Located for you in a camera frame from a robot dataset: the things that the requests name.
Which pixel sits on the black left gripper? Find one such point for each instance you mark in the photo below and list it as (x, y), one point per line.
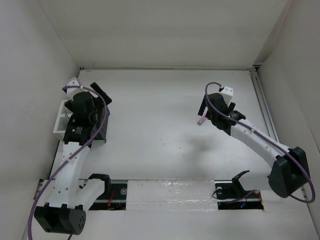
(94, 87)

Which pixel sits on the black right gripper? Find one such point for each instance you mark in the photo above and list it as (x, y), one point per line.
(202, 109)

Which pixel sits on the pink purple highlighter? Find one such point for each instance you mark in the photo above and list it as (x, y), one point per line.
(203, 118)

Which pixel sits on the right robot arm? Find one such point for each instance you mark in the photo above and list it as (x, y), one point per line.
(289, 169)

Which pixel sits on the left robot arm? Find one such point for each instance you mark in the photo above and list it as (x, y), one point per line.
(65, 210)

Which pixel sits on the white slotted container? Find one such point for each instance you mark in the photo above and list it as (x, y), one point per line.
(61, 122)

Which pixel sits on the black slotted container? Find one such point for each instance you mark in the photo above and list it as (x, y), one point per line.
(102, 135)

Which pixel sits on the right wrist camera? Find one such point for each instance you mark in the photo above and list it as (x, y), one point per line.
(227, 94)

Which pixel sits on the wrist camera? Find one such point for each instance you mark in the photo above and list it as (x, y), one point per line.
(72, 88)
(227, 94)

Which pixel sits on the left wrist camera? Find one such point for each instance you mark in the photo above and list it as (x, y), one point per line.
(72, 88)

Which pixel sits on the aluminium rail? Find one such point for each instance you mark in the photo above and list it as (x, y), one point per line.
(262, 101)

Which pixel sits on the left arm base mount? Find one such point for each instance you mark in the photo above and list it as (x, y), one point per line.
(115, 199)

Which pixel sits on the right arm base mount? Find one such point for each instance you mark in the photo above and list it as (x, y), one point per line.
(230, 195)

